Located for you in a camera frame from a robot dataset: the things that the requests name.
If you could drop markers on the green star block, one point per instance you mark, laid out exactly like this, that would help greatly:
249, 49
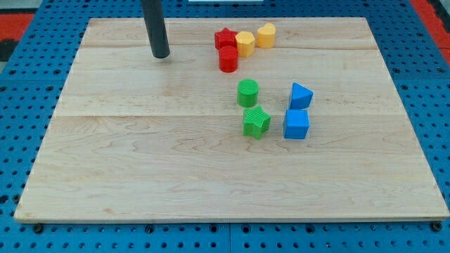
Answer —
255, 122

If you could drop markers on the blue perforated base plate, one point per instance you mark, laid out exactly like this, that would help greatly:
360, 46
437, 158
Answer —
43, 53

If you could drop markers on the red star block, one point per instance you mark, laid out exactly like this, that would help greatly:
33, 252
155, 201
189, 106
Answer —
225, 37

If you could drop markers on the light wooden board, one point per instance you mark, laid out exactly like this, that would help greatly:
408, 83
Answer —
136, 139

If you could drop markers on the yellow hexagon block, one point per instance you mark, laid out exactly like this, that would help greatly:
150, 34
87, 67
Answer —
245, 44

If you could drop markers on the blue cube block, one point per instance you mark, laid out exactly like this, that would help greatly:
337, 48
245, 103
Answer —
296, 124

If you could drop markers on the blue triangle block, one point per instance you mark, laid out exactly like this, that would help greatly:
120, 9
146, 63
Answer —
300, 97

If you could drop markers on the red cylinder block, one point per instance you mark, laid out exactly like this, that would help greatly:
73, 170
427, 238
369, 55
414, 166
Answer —
228, 59

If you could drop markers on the green cylinder block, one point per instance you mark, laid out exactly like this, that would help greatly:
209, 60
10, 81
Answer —
247, 93

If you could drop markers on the yellow heart block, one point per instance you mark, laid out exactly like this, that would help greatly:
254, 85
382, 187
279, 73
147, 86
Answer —
266, 36

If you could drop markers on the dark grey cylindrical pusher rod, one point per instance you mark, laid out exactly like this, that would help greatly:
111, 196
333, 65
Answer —
155, 25

